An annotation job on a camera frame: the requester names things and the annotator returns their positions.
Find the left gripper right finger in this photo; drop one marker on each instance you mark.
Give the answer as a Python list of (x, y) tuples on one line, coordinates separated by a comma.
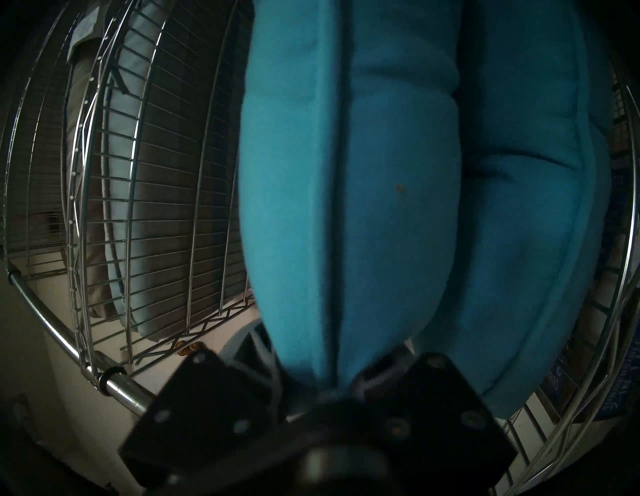
[(435, 405)]

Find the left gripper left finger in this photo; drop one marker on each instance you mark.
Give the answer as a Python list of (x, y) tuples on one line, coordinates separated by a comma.
[(200, 410)]

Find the light blue cushion with ties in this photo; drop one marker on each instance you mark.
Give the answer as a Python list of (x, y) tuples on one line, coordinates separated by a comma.
[(117, 197)]

